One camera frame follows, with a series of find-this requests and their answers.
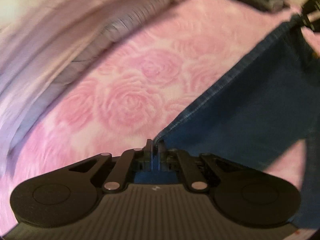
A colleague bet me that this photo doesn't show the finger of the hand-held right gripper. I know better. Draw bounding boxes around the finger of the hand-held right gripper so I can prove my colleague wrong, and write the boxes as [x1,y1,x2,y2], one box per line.
[299,14,320,32]
[301,0,320,14]

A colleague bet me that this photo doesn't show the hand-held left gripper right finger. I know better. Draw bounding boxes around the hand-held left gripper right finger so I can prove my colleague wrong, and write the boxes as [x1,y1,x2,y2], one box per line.
[157,141,244,192]

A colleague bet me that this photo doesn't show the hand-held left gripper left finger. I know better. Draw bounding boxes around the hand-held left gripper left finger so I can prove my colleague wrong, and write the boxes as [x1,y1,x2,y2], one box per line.
[67,139,154,193]

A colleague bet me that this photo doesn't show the blue jeans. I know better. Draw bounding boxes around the blue jeans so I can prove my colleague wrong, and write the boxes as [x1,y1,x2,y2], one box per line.
[154,14,320,229]

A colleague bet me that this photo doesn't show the pink floral bedsheet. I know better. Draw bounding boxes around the pink floral bedsheet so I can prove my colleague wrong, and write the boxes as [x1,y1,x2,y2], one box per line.
[0,0,320,240]

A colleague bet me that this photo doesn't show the grey striped pillow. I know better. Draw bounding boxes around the grey striped pillow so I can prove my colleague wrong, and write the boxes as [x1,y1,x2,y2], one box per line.
[0,0,200,87]

